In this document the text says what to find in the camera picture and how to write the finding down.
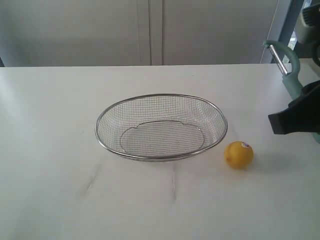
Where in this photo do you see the oval wire mesh basket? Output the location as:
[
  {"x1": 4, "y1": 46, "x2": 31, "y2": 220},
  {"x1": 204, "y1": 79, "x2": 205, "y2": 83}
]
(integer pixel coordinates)
[{"x1": 94, "y1": 93, "x2": 228, "y2": 162}]

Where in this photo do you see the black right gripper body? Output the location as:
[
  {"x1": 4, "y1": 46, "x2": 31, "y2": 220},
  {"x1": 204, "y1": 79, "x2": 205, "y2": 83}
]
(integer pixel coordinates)
[{"x1": 301, "y1": 80, "x2": 320, "y2": 100}]

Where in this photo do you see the teal vegetable peeler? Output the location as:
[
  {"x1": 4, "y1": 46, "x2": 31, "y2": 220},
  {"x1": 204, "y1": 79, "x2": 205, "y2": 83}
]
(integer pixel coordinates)
[{"x1": 263, "y1": 40, "x2": 320, "y2": 143}]

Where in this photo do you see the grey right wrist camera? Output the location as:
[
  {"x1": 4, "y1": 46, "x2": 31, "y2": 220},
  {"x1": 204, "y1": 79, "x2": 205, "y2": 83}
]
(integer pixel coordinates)
[{"x1": 296, "y1": 0, "x2": 320, "y2": 65}]

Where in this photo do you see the yellow lemon with sticker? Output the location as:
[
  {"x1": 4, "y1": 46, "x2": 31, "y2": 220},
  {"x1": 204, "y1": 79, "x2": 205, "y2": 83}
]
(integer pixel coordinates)
[{"x1": 224, "y1": 141, "x2": 254, "y2": 170}]

